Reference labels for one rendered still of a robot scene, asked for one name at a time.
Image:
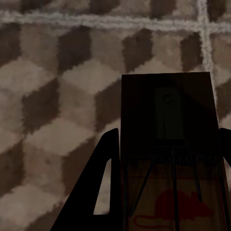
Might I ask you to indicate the mousetrap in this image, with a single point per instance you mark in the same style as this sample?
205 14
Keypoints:
173 176

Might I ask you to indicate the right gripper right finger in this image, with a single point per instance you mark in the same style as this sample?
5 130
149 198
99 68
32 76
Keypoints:
225 137

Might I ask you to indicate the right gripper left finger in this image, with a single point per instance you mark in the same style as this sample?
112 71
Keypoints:
77 213

